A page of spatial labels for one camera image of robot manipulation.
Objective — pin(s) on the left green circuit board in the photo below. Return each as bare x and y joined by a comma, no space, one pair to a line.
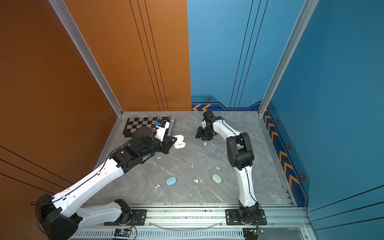
122,234

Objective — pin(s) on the blue earbud charging case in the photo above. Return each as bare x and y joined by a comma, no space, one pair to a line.
171,181

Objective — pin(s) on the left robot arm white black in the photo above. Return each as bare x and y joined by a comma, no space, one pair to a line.
61,215

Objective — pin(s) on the right aluminium corner post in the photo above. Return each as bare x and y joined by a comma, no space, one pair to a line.
294,38

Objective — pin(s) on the silver microphone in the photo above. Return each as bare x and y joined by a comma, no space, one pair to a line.
171,127

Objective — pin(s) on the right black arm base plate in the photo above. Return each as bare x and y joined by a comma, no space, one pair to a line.
234,218

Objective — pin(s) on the aluminium front rail frame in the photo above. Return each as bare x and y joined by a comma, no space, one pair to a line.
208,222

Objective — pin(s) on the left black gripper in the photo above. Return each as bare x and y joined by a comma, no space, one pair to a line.
166,142

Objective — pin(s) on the black white chessboard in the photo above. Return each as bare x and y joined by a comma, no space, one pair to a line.
132,124

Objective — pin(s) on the green earbud charging case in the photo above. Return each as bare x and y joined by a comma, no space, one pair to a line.
217,178

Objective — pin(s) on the green circuit board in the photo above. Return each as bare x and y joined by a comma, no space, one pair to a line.
257,231
122,234

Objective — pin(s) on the white earbud charging case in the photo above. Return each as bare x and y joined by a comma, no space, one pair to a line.
179,144

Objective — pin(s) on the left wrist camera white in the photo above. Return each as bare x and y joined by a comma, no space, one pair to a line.
161,127

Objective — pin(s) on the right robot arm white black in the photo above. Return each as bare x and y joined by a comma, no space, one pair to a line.
240,156

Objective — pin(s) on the right green circuit board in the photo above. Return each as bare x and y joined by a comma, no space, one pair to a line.
257,231

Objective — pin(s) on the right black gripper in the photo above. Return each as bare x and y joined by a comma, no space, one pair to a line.
199,133

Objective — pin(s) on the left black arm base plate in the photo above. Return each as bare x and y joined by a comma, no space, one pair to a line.
138,216

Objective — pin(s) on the left aluminium corner post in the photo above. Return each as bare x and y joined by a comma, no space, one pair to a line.
76,36

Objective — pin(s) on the aluminium corner post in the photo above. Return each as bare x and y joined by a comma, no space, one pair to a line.
294,38
76,36

